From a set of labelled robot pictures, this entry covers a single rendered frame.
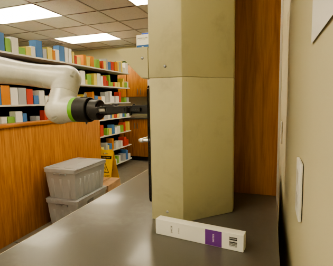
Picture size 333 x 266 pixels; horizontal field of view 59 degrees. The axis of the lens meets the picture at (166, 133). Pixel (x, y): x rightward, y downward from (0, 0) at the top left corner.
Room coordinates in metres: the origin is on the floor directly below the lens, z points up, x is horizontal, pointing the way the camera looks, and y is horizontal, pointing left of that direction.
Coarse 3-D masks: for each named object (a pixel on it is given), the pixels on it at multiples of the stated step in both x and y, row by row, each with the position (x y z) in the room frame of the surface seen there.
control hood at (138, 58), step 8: (136, 48) 0.97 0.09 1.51; (144, 48) 0.96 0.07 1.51; (128, 56) 0.98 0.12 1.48; (136, 56) 0.97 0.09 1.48; (144, 56) 0.96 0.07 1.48; (128, 64) 0.98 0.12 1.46; (136, 64) 0.97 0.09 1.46; (144, 64) 0.96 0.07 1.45; (136, 72) 0.97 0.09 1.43; (144, 72) 0.96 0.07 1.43
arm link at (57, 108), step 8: (56, 88) 1.11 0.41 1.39; (56, 96) 1.09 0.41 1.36; (64, 96) 1.10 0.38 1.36; (72, 96) 1.12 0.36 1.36; (48, 104) 1.09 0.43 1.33; (56, 104) 1.08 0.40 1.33; (64, 104) 1.07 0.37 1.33; (48, 112) 1.08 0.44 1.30; (56, 112) 1.07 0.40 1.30; (64, 112) 1.07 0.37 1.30; (56, 120) 1.09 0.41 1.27; (64, 120) 1.09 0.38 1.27; (72, 120) 1.08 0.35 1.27
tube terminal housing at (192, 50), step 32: (160, 0) 0.94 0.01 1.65; (192, 0) 0.93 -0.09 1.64; (224, 0) 0.98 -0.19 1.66; (160, 32) 0.94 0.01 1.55; (192, 32) 0.93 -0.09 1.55; (224, 32) 0.99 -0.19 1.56; (160, 64) 0.94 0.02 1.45; (192, 64) 0.93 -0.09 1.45; (224, 64) 0.99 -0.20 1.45; (160, 96) 0.94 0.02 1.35; (192, 96) 0.93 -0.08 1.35; (224, 96) 0.99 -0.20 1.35; (160, 128) 0.94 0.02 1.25; (192, 128) 0.93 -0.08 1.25; (224, 128) 0.99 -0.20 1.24; (160, 160) 0.94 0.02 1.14; (192, 160) 0.93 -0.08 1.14; (224, 160) 0.99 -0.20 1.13; (160, 192) 0.94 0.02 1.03; (192, 192) 0.93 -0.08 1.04; (224, 192) 0.99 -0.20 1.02
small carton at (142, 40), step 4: (136, 36) 1.07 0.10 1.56; (140, 36) 1.06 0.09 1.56; (144, 36) 1.05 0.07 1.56; (148, 36) 1.05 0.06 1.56; (136, 40) 1.07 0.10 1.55; (140, 40) 1.06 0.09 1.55; (144, 40) 1.05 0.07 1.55; (148, 40) 1.05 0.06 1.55; (136, 44) 1.07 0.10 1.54; (140, 44) 1.06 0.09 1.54; (144, 44) 1.05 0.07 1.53; (148, 44) 1.05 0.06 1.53
